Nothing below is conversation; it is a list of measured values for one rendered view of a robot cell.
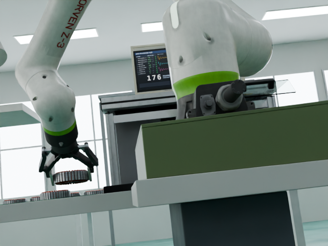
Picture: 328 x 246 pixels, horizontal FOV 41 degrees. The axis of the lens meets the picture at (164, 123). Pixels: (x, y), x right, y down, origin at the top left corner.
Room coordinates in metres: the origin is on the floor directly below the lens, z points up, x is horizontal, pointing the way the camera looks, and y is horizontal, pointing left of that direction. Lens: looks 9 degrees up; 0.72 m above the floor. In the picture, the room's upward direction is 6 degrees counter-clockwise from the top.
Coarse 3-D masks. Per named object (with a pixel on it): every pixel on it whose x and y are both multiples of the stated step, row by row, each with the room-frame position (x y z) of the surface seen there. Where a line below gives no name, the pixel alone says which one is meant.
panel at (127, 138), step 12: (156, 120) 1.80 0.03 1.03; (168, 120) 1.81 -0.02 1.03; (120, 132) 1.80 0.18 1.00; (132, 132) 1.80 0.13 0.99; (120, 144) 1.80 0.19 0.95; (132, 144) 1.80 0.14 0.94; (120, 156) 1.80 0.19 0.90; (132, 156) 1.80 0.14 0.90; (132, 168) 1.80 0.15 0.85; (132, 180) 1.80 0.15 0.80
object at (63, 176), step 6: (54, 174) 1.39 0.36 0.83; (60, 174) 1.37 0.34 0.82; (66, 174) 1.37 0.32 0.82; (72, 174) 1.37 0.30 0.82; (78, 174) 1.38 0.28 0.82; (84, 174) 1.39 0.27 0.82; (54, 180) 1.39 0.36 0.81; (60, 180) 1.37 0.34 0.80; (66, 180) 1.37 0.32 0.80; (72, 180) 1.37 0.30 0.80; (78, 180) 1.38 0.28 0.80; (84, 180) 1.40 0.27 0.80
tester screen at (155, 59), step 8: (136, 56) 1.68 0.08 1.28; (144, 56) 1.68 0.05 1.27; (152, 56) 1.68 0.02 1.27; (160, 56) 1.68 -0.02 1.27; (136, 64) 1.68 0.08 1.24; (144, 64) 1.68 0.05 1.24; (152, 64) 1.68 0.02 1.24; (160, 64) 1.68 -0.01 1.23; (144, 72) 1.68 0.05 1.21; (152, 72) 1.68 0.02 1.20; (160, 72) 1.68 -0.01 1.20; (168, 72) 1.68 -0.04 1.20; (144, 80) 1.68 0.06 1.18; (160, 80) 1.68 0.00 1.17; (168, 80) 1.68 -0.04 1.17; (144, 88) 1.68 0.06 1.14; (152, 88) 1.68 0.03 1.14
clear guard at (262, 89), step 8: (280, 80) 1.47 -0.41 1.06; (288, 80) 1.47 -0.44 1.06; (248, 88) 1.44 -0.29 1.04; (256, 88) 1.44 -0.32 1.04; (264, 88) 1.44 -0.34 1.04; (280, 88) 1.43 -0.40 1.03; (288, 88) 1.43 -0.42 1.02; (248, 96) 1.41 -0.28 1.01; (256, 96) 1.41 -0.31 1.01; (264, 96) 1.69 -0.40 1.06
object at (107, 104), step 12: (120, 96) 1.65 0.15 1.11; (132, 96) 1.65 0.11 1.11; (144, 96) 1.65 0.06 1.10; (156, 96) 1.65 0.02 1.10; (168, 96) 1.66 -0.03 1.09; (108, 108) 1.65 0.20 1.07; (120, 108) 1.66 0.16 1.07; (132, 108) 1.69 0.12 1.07; (144, 108) 1.92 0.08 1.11; (156, 108) 1.95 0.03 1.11; (168, 108) 1.98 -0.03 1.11
